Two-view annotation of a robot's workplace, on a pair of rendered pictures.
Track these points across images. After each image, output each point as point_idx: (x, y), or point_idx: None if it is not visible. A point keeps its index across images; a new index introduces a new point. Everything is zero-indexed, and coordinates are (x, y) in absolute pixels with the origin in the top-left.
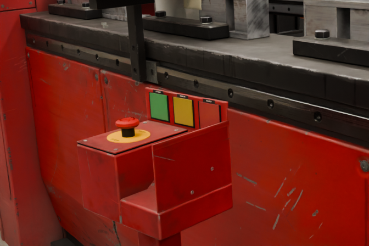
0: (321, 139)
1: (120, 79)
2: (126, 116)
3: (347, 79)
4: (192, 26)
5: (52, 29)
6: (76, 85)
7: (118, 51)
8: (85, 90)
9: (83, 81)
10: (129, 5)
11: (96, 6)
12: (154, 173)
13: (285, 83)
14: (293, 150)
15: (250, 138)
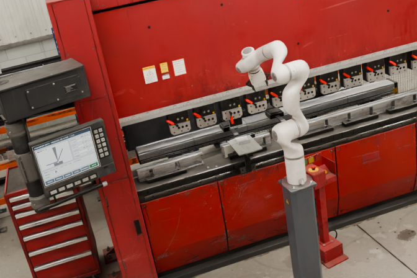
0: (320, 151)
1: (233, 177)
2: (236, 188)
3: (326, 137)
4: None
5: (176, 183)
6: (197, 196)
7: (229, 170)
8: (205, 193)
9: (203, 191)
10: None
11: (252, 154)
12: (335, 167)
13: (309, 145)
14: None
15: None
